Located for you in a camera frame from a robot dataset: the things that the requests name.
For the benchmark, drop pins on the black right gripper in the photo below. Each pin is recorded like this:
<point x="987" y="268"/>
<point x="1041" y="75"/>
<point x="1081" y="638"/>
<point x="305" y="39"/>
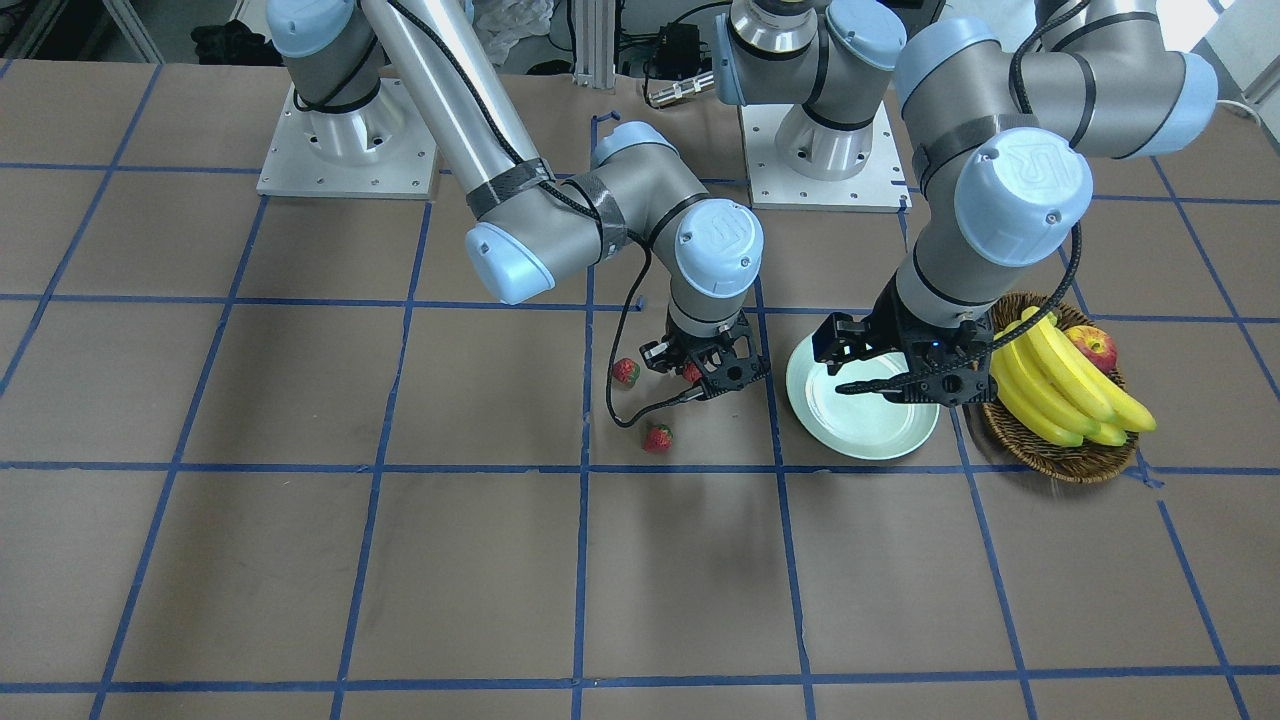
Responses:
<point x="684" y="346"/>

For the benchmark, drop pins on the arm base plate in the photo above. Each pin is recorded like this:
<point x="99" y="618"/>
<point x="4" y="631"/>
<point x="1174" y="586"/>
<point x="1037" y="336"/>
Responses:
<point x="381" y="151"/>
<point x="794" y="164"/>

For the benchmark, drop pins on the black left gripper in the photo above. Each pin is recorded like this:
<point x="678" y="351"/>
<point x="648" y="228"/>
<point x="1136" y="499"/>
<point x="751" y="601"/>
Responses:
<point x="884" y="328"/>

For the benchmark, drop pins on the red apple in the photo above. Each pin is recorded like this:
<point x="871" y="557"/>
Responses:
<point x="1095" y="345"/>

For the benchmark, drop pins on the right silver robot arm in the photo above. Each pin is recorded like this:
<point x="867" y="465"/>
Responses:
<point x="533" y="231"/>

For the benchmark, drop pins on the brown wicker basket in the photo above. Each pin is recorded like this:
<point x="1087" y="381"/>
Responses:
<point x="1090" y="463"/>

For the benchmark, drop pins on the yellow banana bunch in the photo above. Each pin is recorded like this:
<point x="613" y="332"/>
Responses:
<point x="1056" y="393"/>

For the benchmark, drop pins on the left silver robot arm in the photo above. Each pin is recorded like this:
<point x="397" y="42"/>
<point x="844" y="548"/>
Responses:
<point x="1001" y="144"/>

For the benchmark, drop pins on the light green plate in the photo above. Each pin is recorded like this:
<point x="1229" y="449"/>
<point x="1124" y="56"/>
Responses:
<point x="865" y="426"/>

